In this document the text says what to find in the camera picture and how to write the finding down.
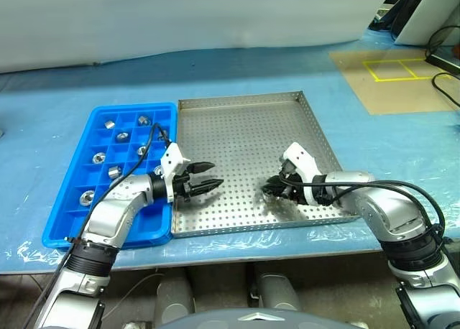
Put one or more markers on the dark grey rounded shell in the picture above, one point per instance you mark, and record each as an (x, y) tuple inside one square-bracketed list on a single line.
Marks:
[(215, 322)]

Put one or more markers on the tan flat mat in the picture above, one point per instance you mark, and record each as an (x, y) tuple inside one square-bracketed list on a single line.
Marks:
[(395, 95)]

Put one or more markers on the perforated metal tray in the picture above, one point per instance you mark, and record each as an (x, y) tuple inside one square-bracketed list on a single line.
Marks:
[(244, 146)]

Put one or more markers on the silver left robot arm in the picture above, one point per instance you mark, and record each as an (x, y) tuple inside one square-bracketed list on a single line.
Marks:
[(111, 214)]

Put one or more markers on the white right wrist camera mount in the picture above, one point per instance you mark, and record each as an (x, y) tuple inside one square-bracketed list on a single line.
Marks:
[(302, 160)]

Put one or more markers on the white panel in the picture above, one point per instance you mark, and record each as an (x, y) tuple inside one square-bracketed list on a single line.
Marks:
[(424, 16)]

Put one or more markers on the grey rounded cylinder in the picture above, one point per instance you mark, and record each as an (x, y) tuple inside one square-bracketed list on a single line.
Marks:
[(174, 296), (276, 289)]

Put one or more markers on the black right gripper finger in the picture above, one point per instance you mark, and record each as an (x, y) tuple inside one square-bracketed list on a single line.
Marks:
[(274, 181), (275, 193)]

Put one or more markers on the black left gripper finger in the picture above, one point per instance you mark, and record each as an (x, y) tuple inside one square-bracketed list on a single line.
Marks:
[(203, 166), (210, 185)]

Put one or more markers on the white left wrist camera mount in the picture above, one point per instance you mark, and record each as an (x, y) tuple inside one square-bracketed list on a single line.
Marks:
[(172, 158)]

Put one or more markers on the dark equipment pile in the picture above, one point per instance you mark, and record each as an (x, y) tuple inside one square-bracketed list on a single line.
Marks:
[(388, 16)]

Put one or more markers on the black flat device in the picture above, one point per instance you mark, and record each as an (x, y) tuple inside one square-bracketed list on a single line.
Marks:
[(445, 63)]

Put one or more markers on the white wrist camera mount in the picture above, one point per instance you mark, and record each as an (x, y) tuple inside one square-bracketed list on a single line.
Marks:
[(172, 158), (302, 160)]

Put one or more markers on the blue plastic compartment bin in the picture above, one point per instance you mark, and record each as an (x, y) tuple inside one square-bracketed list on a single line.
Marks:
[(79, 178)]

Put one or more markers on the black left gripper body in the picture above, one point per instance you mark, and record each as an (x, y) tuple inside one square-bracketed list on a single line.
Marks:
[(185, 187)]

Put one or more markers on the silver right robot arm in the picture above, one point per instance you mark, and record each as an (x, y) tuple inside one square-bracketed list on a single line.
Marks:
[(395, 214)]

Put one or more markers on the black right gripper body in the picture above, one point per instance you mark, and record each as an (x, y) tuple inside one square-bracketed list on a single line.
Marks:
[(294, 190)]

